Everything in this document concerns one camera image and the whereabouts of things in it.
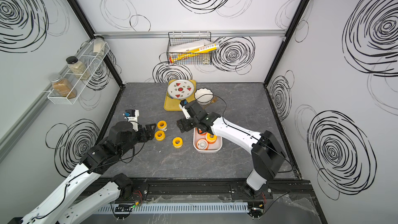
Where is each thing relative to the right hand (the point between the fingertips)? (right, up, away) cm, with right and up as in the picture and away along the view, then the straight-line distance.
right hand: (184, 121), depth 82 cm
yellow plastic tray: (-11, +8, +27) cm, 30 cm away
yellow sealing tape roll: (-5, -13, +7) cm, 16 cm away
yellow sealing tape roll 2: (+15, -12, +5) cm, 20 cm away
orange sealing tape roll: (+10, -15, +7) cm, 19 cm away
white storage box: (+17, -16, +5) cm, 24 cm away
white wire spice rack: (-58, +35, +13) cm, 69 cm away
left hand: (-15, 0, -10) cm, 18 cm away
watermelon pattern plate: (-7, +19, +34) cm, 39 cm away
